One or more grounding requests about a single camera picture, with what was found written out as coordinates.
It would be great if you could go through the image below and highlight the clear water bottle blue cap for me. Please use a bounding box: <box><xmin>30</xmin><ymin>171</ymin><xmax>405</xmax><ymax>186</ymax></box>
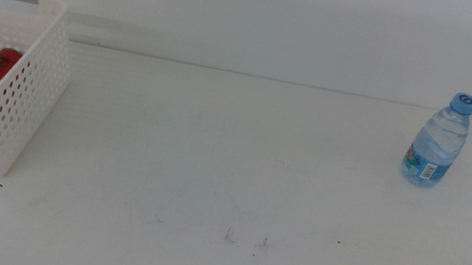
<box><xmin>397</xmin><ymin>84</ymin><xmax>472</xmax><ymax>196</ymax></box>

